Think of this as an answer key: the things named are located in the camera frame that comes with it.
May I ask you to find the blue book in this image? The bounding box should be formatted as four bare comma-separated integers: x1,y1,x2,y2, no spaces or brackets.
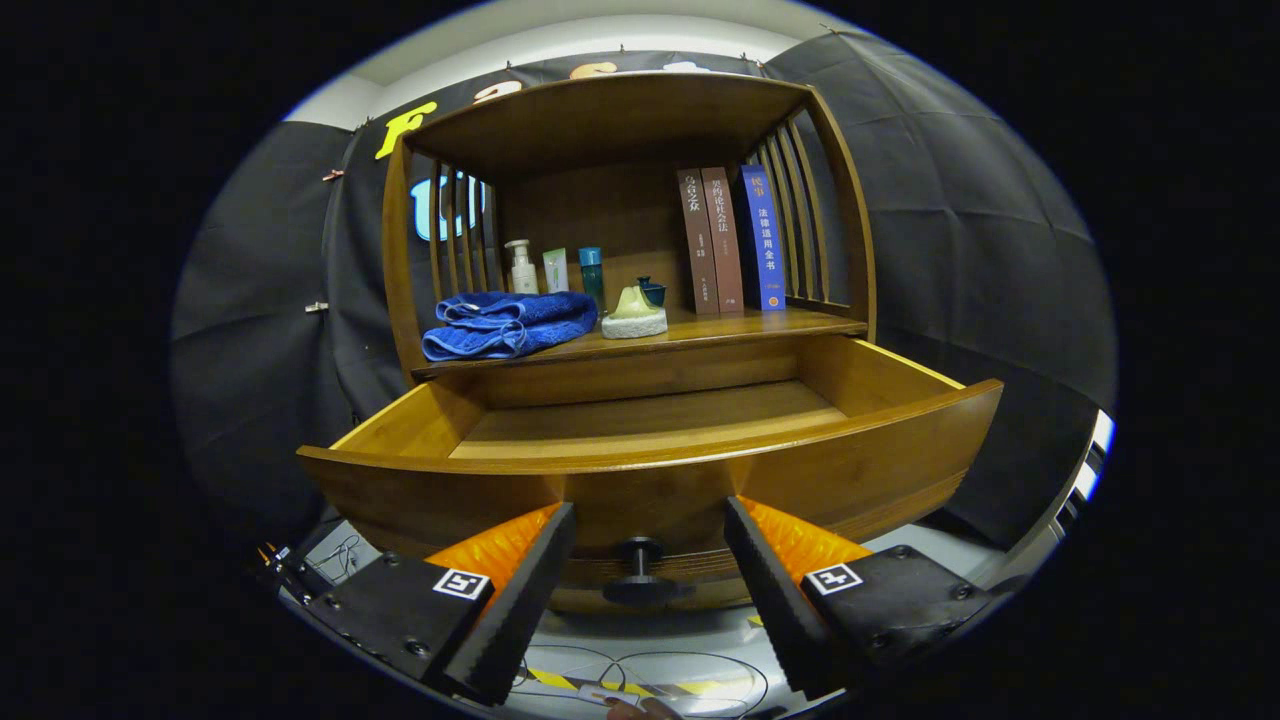
740,164,787,312

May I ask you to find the wooden countertop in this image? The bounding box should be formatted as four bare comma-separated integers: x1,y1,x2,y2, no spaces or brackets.
412,305,869,379

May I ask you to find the pale green ornament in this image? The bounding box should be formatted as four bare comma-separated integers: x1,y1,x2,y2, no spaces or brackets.
601,285,669,340

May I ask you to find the blue folded towel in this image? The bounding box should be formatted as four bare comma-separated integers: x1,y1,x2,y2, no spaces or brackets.
421,290,599,362

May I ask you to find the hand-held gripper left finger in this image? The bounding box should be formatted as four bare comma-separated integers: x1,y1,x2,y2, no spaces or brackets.
290,501,578,707

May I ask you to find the wooden cabinet with shelf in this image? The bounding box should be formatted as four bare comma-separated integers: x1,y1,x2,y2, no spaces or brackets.
380,70,879,386

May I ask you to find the wooden drawer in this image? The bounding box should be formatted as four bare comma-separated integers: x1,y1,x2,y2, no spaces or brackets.
297,333,1004,613

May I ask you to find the white slatted fixture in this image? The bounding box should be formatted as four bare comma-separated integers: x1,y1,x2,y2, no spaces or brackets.
1050,408,1117,536

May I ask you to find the brown book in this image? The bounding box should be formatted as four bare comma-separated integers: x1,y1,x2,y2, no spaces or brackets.
701,166,746,314
677,168,721,316

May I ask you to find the yellow black floor tape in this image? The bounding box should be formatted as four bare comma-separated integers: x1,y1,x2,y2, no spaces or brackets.
525,668,751,698

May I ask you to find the black backdrop cloth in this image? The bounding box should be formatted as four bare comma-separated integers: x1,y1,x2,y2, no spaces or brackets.
170,30,1118,546

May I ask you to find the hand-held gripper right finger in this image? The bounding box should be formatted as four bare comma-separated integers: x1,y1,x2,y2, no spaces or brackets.
724,495,1001,701

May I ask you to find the white pump bottle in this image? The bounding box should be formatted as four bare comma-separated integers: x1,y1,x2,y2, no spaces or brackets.
504,239,540,295

